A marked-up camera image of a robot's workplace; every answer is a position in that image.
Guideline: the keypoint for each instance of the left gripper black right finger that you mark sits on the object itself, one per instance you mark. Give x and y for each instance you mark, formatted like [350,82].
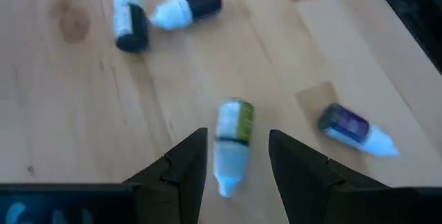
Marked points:
[304,182]

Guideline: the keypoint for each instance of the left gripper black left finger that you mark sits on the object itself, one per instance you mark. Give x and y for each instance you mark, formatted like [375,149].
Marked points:
[172,189]

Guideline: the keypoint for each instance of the black aluminium table frame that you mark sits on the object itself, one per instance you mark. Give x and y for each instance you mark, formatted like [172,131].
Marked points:
[421,16]

